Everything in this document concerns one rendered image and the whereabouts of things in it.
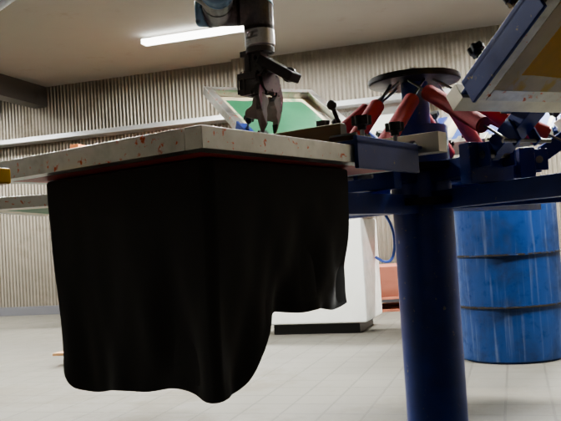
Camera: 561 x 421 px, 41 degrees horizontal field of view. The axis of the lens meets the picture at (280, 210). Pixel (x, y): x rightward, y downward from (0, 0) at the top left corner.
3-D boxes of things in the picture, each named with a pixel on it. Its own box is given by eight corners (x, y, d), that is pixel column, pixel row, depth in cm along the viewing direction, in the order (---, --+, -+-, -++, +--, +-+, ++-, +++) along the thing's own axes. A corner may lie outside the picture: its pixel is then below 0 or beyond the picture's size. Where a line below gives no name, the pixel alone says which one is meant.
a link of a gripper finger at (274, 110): (266, 134, 195) (260, 98, 194) (285, 131, 191) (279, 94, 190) (259, 135, 192) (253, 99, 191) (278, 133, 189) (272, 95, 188)
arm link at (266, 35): (280, 31, 191) (260, 24, 184) (280, 48, 190) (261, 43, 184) (256, 37, 195) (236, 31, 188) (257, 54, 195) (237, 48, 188)
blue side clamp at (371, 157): (359, 167, 160) (356, 134, 160) (338, 169, 162) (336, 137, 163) (420, 173, 184) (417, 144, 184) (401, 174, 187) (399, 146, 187)
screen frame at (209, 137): (202, 148, 121) (201, 124, 121) (-15, 183, 154) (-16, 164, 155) (416, 169, 185) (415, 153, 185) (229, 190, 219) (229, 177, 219)
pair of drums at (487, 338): (546, 332, 562) (536, 200, 566) (578, 362, 432) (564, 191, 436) (434, 337, 579) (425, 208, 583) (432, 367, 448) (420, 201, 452)
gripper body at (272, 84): (255, 101, 195) (253, 54, 195) (283, 96, 190) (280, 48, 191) (237, 97, 189) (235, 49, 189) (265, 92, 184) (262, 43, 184)
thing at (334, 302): (229, 400, 132) (214, 157, 133) (212, 398, 134) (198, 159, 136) (359, 357, 169) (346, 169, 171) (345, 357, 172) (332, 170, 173)
